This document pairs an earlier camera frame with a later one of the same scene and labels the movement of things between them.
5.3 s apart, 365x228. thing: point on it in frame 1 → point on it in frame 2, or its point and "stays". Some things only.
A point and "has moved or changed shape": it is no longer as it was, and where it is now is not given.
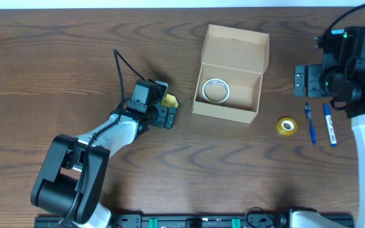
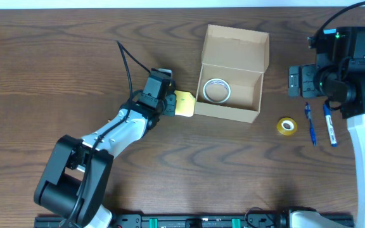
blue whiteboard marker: x=326 y=107 stays
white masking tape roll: x=215 y=90 stays
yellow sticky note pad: x=170 y=100 has moved or changed shape
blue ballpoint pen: x=308 y=113 stays
